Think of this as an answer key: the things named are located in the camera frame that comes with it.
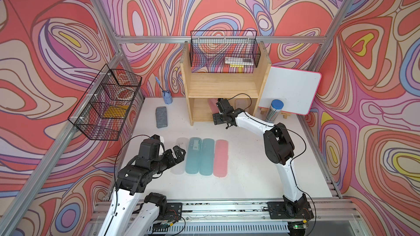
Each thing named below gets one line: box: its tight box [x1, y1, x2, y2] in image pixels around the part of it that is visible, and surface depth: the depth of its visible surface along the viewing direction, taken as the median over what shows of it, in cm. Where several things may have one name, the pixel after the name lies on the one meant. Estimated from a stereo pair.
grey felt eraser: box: [155, 105, 168, 129], surface depth 110 cm
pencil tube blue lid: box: [265, 99, 285, 123], surface depth 93 cm
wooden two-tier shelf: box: [179, 40, 272, 127], surface depth 90 cm
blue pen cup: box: [155, 76, 173, 105], surface depth 114 cm
